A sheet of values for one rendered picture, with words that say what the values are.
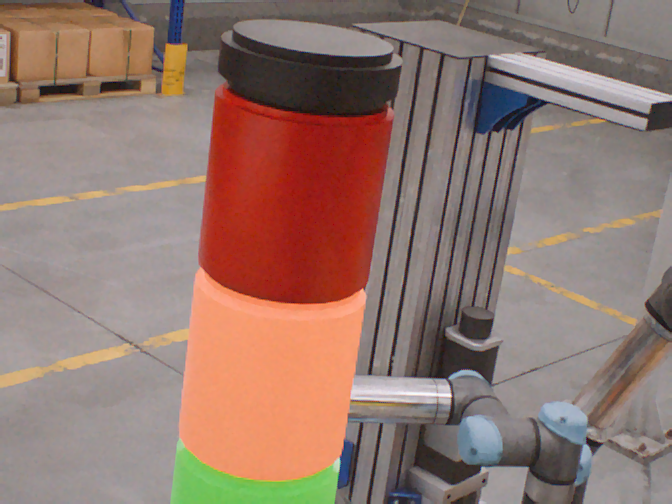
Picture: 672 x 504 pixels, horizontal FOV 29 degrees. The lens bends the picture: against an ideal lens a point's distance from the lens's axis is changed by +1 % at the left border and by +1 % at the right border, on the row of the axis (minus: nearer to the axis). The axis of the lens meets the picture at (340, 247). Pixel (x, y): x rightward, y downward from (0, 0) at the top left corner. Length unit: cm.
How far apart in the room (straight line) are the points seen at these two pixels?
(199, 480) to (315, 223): 9
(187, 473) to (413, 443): 201
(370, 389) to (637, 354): 73
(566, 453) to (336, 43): 170
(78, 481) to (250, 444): 435
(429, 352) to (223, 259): 197
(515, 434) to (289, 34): 166
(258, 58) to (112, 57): 962
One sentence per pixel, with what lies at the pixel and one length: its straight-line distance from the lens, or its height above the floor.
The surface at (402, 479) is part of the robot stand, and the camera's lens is 241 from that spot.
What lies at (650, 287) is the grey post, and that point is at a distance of 540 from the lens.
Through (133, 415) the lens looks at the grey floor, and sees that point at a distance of 516.
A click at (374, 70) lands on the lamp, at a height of 234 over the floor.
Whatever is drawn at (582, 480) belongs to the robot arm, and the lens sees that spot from 256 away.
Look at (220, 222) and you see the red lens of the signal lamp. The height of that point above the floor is 229.
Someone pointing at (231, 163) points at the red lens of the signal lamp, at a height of 231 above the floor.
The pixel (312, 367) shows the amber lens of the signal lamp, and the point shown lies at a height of 225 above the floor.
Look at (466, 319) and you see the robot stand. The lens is 228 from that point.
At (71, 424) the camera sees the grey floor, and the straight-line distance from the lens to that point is 507.
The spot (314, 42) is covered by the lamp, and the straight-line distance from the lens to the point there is 35.
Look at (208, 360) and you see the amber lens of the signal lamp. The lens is 36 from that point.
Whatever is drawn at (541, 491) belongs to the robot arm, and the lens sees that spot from 206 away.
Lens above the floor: 240
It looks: 19 degrees down
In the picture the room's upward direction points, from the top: 8 degrees clockwise
